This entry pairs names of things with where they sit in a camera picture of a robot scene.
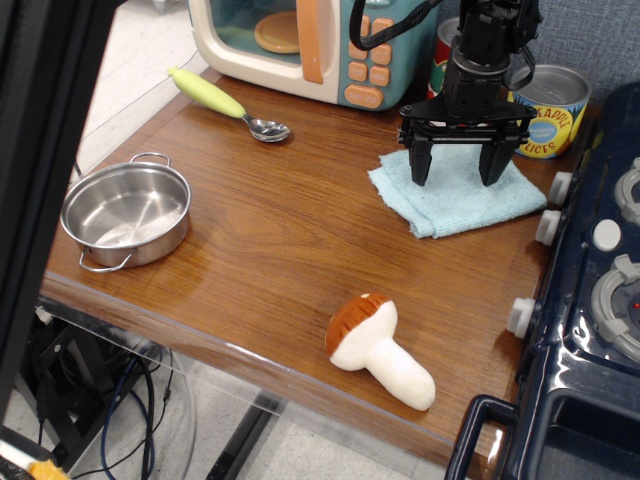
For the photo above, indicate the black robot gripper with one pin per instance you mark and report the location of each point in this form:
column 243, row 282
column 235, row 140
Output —
column 468, row 110

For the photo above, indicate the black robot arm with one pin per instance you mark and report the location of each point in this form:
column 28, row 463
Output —
column 489, row 53

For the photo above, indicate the light blue cloth napkin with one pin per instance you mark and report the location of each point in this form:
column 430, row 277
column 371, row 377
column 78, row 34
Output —
column 453, row 199

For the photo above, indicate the brown and white toy mushroom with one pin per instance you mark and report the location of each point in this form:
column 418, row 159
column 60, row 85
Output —
column 360, row 335

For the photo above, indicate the small stainless steel pot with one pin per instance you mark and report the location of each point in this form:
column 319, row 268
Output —
column 129, row 214

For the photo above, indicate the white stove knob upper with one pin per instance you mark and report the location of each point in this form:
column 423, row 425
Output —
column 560, row 188

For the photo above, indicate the white stove knob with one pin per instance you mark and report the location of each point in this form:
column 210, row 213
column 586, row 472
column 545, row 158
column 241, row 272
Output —
column 560, row 188
column 548, row 227
column 520, row 316

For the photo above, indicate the white stove knob middle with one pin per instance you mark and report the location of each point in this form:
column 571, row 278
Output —
column 548, row 227

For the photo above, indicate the pineapple slices can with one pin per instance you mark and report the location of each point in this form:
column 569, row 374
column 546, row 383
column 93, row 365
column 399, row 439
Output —
column 559, row 94

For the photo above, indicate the red tomato can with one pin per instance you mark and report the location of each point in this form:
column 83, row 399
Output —
column 446, row 32

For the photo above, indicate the white stove knob lower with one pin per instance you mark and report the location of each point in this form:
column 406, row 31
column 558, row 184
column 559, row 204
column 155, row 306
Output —
column 520, row 316

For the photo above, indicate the cream and teal toy microwave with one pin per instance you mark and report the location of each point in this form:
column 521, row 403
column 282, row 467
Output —
column 304, row 48

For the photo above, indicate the dark blue toy stove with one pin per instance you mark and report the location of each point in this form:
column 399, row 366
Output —
column 576, row 415

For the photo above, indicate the spoon with green handle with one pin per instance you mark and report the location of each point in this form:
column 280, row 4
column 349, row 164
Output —
column 212, row 97

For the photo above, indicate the black metal frame post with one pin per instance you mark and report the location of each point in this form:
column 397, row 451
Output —
column 51, row 52

